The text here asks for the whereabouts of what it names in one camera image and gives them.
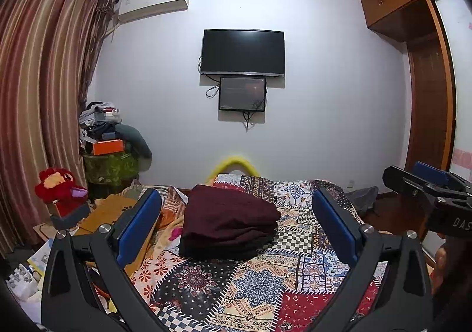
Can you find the white sliding wardrobe door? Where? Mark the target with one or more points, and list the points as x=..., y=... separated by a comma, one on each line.
x=457, y=77

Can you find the maroon garment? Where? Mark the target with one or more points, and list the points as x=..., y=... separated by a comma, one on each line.
x=228, y=217

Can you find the red plush toy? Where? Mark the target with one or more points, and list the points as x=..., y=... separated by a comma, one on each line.
x=59, y=188

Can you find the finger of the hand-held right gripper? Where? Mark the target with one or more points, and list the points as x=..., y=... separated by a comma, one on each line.
x=402, y=177
x=429, y=171

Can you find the white air conditioner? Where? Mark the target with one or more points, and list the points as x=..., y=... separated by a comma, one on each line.
x=155, y=3

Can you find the dark green bag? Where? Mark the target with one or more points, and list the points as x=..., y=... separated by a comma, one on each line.
x=136, y=144

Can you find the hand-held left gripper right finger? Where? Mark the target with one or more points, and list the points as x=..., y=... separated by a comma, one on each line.
x=335, y=228

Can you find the pile of clothes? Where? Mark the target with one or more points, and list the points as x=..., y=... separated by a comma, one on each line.
x=97, y=120

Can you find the patchwork printed blanket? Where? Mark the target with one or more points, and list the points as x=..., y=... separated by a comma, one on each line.
x=258, y=280

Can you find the grey backpack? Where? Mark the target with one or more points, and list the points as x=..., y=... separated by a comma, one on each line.
x=363, y=197

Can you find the grey stand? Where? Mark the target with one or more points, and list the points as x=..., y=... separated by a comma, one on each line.
x=70, y=217

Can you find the striped brown curtain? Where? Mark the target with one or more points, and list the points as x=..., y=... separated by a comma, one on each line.
x=44, y=96

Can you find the cardboard box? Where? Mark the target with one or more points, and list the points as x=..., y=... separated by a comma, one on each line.
x=107, y=210

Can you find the orange box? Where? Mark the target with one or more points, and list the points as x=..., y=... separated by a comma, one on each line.
x=107, y=146

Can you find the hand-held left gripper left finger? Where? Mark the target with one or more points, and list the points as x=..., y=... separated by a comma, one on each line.
x=142, y=228

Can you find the black wall television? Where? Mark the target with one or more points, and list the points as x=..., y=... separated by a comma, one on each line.
x=243, y=51

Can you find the pile of white papers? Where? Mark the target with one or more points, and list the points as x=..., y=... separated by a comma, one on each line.
x=25, y=276

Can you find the small black wall monitor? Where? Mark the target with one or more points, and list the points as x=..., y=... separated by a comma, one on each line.
x=241, y=94

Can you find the yellow curved foam tube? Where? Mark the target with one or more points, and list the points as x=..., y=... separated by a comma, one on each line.
x=232, y=160

